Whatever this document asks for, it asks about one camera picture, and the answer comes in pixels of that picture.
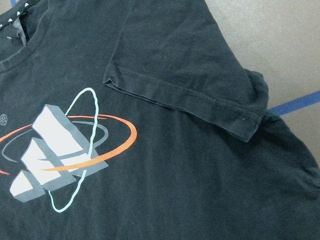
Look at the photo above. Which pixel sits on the black graphic t-shirt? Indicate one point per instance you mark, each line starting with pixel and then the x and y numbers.
pixel 133 120

